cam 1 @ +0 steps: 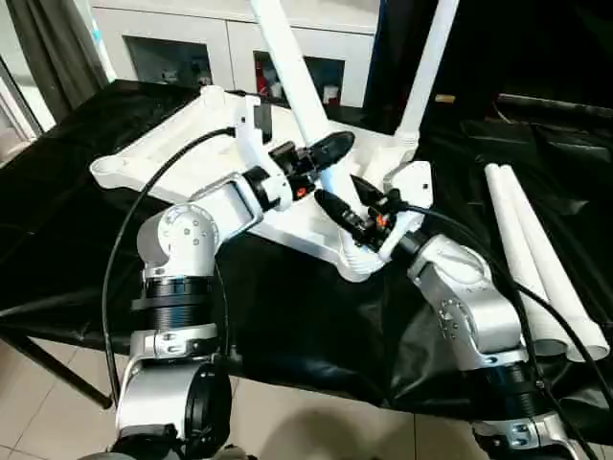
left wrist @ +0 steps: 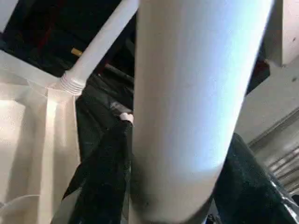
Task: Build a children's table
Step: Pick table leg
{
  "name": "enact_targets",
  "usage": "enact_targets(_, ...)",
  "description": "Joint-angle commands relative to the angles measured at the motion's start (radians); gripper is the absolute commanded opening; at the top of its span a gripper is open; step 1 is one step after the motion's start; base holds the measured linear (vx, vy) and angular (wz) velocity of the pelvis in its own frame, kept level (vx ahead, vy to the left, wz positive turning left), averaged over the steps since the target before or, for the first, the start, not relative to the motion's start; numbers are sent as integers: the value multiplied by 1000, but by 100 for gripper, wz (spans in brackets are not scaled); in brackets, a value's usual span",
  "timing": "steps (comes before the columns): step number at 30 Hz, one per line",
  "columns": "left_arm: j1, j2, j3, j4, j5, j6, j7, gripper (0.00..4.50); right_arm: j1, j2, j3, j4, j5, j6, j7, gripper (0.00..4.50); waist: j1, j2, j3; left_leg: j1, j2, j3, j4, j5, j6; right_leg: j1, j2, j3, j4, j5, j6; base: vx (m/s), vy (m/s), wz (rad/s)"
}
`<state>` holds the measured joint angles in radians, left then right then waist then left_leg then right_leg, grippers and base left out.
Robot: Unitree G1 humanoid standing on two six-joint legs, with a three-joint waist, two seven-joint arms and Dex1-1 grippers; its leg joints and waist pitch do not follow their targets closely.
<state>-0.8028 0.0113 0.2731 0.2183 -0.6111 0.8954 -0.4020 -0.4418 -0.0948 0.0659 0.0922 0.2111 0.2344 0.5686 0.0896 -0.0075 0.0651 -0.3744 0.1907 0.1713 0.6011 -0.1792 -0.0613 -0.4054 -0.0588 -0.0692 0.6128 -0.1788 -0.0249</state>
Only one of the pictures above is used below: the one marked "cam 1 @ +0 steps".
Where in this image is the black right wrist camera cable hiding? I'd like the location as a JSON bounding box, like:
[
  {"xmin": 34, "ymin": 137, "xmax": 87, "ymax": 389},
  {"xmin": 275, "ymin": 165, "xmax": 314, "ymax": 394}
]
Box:
[{"xmin": 399, "ymin": 200, "xmax": 613, "ymax": 460}]

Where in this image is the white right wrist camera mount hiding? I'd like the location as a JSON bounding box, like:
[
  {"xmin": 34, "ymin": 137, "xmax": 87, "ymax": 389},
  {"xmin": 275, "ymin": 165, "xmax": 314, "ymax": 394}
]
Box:
[{"xmin": 381, "ymin": 160, "xmax": 435, "ymax": 261}]

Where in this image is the grey curtain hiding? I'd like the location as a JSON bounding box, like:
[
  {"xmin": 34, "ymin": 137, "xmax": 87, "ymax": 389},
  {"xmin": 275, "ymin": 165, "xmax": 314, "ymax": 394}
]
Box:
[{"xmin": 9, "ymin": 0, "xmax": 114, "ymax": 141}]

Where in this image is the black backdrop cloth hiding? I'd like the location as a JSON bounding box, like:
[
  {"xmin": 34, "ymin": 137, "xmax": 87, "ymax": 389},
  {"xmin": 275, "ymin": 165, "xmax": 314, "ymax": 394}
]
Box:
[{"xmin": 363, "ymin": 0, "xmax": 613, "ymax": 136}]

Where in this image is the black glossy mat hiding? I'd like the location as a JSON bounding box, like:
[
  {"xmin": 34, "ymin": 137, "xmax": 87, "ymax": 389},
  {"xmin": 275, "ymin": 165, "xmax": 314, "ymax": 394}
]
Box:
[{"xmin": 0, "ymin": 79, "xmax": 613, "ymax": 419}]

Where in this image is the white plastic table leg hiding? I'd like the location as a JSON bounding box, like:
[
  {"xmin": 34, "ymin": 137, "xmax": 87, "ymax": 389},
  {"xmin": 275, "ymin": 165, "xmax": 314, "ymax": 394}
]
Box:
[
  {"xmin": 483, "ymin": 162, "xmax": 569, "ymax": 358},
  {"xmin": 395, "ymin": 0, "xmax": 461, "ymax": 146},
  {"xmin": 497, "ymin": 162, "xmax": 610, "ymax": 361},
  {"xmin": 248, "ymin": 0, "xmax": 385, "ymax": 283}
]

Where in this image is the dark metal pole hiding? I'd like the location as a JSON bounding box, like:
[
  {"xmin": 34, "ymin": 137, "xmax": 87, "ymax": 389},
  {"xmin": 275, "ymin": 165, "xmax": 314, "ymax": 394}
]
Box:
[{"xmin": 497, "ymin": 93, "xmax": 613, "ymax": 117}]

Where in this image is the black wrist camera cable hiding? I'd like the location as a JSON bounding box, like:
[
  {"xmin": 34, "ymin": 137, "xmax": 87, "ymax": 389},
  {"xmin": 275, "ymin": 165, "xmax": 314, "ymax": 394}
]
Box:
[
  {"xmin": 100, "ymin": 126, "xmax": 240, "ymax": 402},
  {"xmin": 399, "ymin": 200, "xmax": 613, "ymax": 460}
]

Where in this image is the white plastic table top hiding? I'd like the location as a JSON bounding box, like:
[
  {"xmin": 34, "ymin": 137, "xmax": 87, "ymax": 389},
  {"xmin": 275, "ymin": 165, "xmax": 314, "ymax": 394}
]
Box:
[{"xmin": 89, "ymin": 85, "xmax": 435, "ymax": 283}]

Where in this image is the black frame leg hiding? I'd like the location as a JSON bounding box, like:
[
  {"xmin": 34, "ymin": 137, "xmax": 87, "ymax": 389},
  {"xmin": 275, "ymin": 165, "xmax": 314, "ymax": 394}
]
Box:
[{"xmin": 0, "ymin": 330, "xmax": 114, "ymax": 410}]

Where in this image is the black left wrist camera cable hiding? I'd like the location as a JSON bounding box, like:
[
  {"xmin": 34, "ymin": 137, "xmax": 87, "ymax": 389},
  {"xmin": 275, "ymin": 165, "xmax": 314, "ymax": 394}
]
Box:
[{"xmin": 100, "ymin": 126, "xmax": 240, "ymax": 402}]

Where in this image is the white glass-door cabinet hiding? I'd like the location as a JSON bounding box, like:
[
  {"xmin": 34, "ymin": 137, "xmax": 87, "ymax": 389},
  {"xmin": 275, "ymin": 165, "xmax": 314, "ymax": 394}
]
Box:
[{"xmin": 90, "ymin": 0, "xmax": 379, "ymax": 109}]

